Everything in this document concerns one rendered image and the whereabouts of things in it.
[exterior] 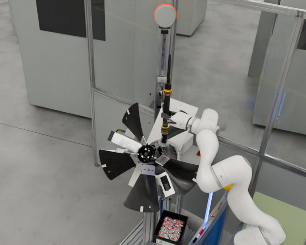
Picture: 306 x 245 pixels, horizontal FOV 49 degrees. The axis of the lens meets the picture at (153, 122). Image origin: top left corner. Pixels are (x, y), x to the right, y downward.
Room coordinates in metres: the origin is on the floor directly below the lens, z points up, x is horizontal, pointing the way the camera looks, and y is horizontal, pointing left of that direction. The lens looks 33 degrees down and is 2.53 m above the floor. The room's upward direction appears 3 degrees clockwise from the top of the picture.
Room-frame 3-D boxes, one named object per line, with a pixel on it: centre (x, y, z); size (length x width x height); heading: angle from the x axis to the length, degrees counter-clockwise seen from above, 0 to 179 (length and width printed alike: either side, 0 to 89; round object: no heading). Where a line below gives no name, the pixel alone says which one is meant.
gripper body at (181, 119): (1.59, -0.16, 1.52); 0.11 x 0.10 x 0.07; 57
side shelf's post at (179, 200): (2.17, -0.27, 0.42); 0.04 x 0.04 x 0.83; 57
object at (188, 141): (2.24, -0.23, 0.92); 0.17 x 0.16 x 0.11; 147
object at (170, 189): (1.65, -0.13, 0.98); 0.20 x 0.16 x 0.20; 147
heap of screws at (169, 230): (1.39, -0.14, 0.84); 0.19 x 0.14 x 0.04; 163
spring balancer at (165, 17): (2.37, -0.05, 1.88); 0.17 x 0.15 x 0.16; 57
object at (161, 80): (2.27, -0.05, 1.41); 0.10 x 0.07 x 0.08; 2
